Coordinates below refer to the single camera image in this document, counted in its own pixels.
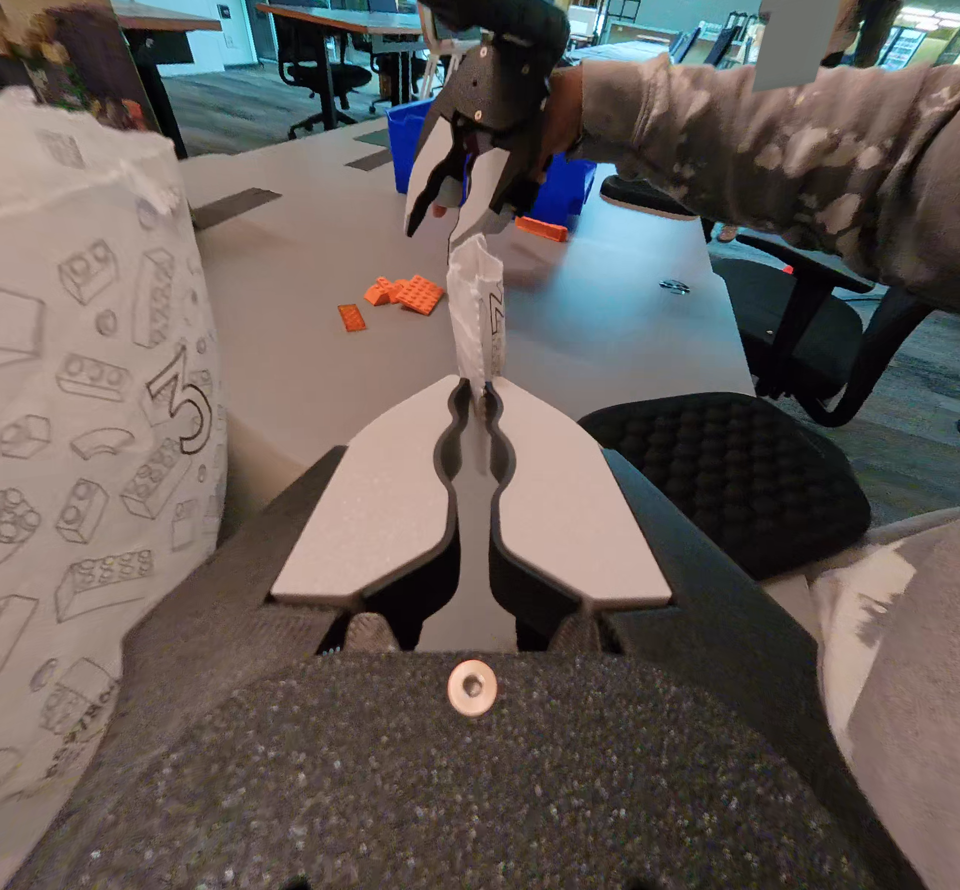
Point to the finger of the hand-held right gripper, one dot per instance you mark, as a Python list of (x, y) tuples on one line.
[(487, 185), (424, 163)]

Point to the large orange studded plate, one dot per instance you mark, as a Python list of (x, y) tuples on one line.
[(420, 295)]

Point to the person's right forearm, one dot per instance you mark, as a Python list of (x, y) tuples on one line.
[(750, 140)]

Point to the blue plastic object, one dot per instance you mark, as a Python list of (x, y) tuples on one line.
[(570, 185)]

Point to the person's right hand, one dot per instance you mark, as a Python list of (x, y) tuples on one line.
[(566, 110)]

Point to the clear orange plate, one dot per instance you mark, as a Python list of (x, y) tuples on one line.
[(352, 318)]

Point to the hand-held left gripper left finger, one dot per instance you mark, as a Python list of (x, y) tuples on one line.
[(367, 523)]

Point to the orange toy block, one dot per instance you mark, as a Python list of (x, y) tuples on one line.
[(541, 228)]

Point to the person's grey printed sweater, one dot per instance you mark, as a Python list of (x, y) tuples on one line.
[(900, 680)]

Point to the large printed paper bag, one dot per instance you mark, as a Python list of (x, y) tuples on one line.
[(97, 380)]

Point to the green toy set box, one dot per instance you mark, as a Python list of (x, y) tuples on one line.
[(67, 43)]

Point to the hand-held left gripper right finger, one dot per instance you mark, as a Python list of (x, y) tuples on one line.
[(585, 523)]

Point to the small white disc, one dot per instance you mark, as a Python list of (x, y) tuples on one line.
[(674, 287)]

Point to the small printed paper bag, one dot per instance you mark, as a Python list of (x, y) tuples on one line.
[(472, 305)]

